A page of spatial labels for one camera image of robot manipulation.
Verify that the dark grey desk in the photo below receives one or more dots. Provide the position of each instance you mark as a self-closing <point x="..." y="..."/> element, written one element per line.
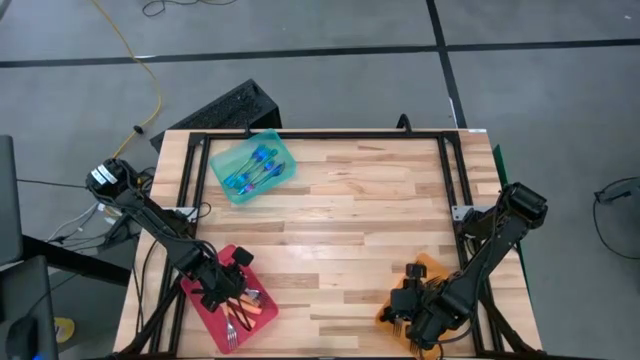
<point x="25" y="300"/>

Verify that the grey metal mounting plate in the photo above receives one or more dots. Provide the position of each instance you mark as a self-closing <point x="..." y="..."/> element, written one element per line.
<point x="457" y="212"/>
<point x="192" y="212"/>

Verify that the orange translucent plastic bin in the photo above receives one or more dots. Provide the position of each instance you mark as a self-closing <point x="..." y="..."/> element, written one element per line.
<point x="434" y="264"/>

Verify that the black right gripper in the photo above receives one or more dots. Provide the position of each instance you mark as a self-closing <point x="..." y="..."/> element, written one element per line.
<point x="420" y="310"/>

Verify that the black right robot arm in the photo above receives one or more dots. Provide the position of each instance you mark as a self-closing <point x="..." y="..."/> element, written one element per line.
<point x="500" y="240"/>

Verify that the black desk beam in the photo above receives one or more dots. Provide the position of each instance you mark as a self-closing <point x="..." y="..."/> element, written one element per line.
<point x="75" y="260"/>

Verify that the grey desk panel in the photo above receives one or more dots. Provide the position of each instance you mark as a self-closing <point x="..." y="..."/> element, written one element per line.
<point x="10" y="200"/>

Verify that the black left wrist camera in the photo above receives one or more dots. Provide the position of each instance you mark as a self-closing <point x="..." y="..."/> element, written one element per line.
<point x="212" y="275"/>

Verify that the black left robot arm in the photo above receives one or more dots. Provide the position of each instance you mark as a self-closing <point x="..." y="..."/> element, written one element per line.
<point x="150" y="215"/>

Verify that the teal translucent plastic bin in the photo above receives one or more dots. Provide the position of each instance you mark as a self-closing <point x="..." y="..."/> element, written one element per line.
<point x="225" y="165"/>

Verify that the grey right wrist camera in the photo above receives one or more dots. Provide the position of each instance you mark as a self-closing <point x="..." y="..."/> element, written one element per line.
<point x="452" y="305"/>

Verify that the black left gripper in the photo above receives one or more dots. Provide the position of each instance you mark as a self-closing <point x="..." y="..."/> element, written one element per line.
<point x="230" y="280"/>

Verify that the yellow tape roll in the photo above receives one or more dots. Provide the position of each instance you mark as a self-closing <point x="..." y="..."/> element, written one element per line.
<point x="65" y="330"/>

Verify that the black computer mouse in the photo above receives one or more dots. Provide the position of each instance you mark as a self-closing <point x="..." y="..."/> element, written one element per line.
<point x="20" y="337"/>

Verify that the pink translucent plastic bin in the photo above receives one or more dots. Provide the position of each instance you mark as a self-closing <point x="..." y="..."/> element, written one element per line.
<point x="265" y="315"/>

